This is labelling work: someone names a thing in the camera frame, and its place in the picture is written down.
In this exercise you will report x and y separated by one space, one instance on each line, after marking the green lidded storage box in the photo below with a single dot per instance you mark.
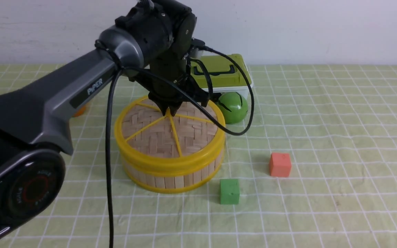
225 76

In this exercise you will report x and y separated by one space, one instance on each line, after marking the orange pear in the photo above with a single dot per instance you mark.
80 112

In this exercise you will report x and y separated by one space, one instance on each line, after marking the red foam cube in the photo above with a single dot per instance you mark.
280 165

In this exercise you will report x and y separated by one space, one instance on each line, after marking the bamboo steamer base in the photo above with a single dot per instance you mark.
174 179

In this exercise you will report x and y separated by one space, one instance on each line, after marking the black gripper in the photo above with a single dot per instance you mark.
176 70

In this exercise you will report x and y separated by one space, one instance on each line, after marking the green checkered tablecloth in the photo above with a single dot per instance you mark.
339 125

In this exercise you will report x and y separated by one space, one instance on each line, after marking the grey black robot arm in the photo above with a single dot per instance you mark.
149 45

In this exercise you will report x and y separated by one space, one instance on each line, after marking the yellow bamboo steamer lid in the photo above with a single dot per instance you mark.
165 145

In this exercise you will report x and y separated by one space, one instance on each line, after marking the green foam cube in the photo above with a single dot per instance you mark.
229 191

